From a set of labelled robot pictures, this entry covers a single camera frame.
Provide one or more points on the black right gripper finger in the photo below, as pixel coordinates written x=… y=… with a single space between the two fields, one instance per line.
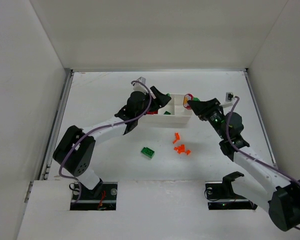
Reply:
x=199 y=111
x=208 y=104

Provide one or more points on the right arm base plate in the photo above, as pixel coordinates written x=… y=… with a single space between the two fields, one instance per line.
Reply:
x=220 y=197

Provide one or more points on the orange lego pile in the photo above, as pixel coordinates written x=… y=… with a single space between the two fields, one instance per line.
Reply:
x=181 y=149

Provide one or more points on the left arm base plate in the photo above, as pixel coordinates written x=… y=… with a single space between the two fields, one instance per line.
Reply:
x=104 y=200

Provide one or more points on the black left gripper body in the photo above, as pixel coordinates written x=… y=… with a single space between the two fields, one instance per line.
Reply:
x=153 y=99

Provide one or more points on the orange small lego piece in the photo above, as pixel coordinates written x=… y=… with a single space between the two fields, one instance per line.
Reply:
x=177 y=137

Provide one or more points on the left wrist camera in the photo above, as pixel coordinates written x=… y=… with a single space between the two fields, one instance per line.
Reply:
x=138 y=85

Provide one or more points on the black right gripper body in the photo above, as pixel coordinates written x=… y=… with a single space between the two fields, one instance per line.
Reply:
x=209 y=111

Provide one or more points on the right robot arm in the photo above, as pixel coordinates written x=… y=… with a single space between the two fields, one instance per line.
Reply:
x=274 y=191

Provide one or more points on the white divided plastic container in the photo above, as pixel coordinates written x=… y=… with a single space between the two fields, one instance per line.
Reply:
x=179 y=117

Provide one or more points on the green duplo brick upside down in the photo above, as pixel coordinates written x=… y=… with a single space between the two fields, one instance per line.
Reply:
x=148 y=152

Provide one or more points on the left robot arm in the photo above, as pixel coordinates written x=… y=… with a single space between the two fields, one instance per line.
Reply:
x=74 y=151

